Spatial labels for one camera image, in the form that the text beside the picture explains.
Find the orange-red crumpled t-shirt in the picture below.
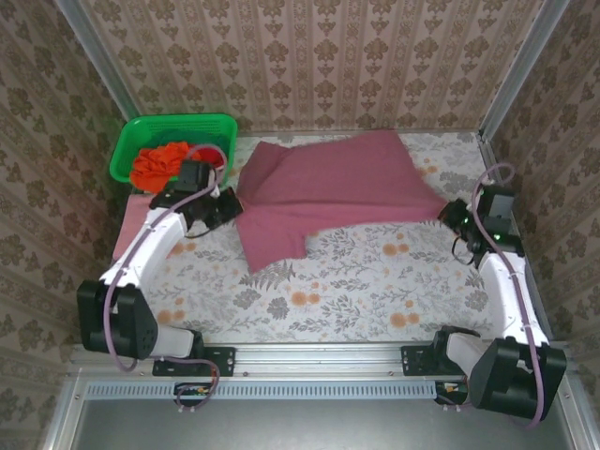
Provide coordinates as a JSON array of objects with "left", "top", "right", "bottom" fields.
[{"left": 129, "top": 142, "right": 225, "bottom": 193}]

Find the green plastic basket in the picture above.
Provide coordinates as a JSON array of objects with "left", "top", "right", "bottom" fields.
[{"left": 109, "top": 113, "right": 239, "bottom": 189}]

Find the white slotted cable duct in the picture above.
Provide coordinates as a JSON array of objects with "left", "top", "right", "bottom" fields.
[{"left": 86, "top": 380, "right": 437, "bottom": 401}]

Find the aluminium frame post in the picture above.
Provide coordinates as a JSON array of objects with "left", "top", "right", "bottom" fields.
[
  {"left": 54, "top": 0, "right": 140, "bottom": 119},
  {"left": 477, "top": 0, "right": 571, "bottom": 140}
]

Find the light pink folded t-shirt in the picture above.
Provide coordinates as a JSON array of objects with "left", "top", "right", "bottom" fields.
[{"left": 114, "top": 192, "right": 158, "bottom": 262}]

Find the aluminium frame rail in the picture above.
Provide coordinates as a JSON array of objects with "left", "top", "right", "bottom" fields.
[{"left": 69, "top": 341, "right": 576, "bottom": 379}]

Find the aluminium side rail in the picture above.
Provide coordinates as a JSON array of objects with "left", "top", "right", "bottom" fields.
[{"left": 477, "top": 133, "right": 555, "bottom": 341}]

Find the floral patterned tablecloth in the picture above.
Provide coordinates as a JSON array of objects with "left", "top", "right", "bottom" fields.
[{"left": 111, "top": 130, "right": 541, "bottom": 346}]

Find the mauve t-shirt with print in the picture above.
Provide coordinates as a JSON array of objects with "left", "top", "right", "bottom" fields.
[{"left": 233, "top": 129, "right": 450, "bottom": 275}]

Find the black controller board with wires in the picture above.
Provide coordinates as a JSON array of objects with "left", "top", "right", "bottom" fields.
[
  {"left": 173, "top": 382, "right": 211, "bottom": 407},
  {"left": 434, "top": 380, "right": 470, "bottom": 405}
]

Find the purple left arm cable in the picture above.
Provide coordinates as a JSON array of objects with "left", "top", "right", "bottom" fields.
[{"left": 103, "top": 143, "right": 229, "bottom": 416}]

